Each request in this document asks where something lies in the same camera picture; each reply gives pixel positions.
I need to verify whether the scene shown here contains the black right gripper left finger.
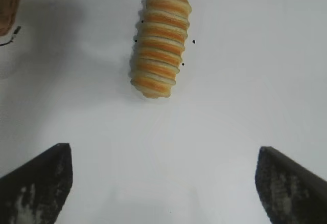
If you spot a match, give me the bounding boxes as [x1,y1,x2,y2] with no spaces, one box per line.
[0,143,74,224]

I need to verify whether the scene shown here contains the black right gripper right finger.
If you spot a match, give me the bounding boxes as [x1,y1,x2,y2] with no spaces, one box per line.
[254,146,327,224]

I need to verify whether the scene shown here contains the long striped bread roll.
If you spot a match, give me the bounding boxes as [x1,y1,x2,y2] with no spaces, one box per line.
[129,0,193,99]

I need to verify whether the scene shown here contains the brown woven wicker basket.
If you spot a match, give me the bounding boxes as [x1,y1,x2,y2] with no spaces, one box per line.
[0,0,27,37]

